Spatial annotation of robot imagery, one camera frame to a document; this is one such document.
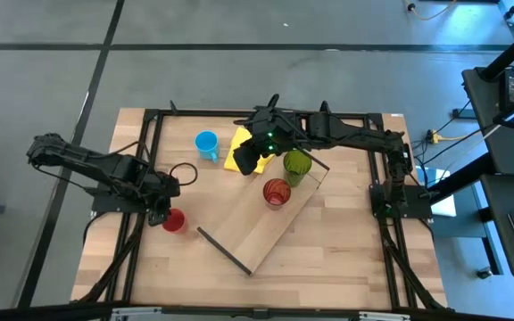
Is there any black floor cable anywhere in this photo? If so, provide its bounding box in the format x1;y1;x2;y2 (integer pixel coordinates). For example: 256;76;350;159
412;100;495;167

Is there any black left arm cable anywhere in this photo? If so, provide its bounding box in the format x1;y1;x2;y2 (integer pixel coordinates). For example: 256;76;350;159
169;162;199;187

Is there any black diagonal pole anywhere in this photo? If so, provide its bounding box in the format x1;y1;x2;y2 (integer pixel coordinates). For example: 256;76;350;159
479;17;514;82

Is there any wooden shelf with black ends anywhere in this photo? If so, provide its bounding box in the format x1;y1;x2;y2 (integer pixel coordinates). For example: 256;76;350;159
196;149;331;276

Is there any blue plastic mug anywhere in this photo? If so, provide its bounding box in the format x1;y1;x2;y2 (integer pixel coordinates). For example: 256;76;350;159
195;129;220;164

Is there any yellow floor cable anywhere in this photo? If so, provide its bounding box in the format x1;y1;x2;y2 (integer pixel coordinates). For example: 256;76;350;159
402;0;459;22

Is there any large red plastic cup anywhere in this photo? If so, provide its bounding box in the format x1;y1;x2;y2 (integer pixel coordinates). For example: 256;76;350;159
262;178;292;210

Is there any black aluminium table frame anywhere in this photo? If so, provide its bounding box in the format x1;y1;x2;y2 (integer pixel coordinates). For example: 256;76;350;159
71;100;448;313

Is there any black desk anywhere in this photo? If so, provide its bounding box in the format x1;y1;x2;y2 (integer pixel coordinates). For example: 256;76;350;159
461;66;514;281

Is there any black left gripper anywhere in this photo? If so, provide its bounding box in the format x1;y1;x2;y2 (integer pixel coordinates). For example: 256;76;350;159
147;174;181;226

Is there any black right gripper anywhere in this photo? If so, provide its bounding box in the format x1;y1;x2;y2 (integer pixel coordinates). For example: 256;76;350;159
233;104;305;176

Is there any yellow cloth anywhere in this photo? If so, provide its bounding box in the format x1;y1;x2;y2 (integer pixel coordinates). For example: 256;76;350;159
223;127;277;175

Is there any tall green plastic cup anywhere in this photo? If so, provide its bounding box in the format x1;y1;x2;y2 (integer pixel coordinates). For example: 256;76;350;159
282;150;313;187

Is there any small red plastic cup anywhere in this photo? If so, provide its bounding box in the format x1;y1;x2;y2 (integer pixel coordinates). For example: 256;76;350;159
162;208;187;235

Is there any black rail with silver brackets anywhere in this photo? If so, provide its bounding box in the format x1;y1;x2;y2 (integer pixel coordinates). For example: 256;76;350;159
0;301;514;321

